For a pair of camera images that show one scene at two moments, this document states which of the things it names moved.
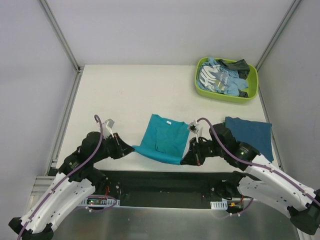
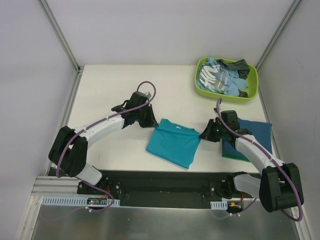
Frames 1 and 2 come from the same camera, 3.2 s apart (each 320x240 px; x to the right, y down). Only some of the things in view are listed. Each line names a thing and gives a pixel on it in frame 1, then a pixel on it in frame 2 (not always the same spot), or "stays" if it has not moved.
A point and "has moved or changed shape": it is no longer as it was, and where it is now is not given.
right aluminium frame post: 283,23 stays
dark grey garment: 240,65 stays
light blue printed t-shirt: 213,76 stays
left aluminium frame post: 49,15 stays
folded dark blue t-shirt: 258,133 stays
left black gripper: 117,144 → 146,116
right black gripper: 196,152 → 211,132
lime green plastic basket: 252,80 stays
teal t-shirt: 165,140 has moved or changed shape
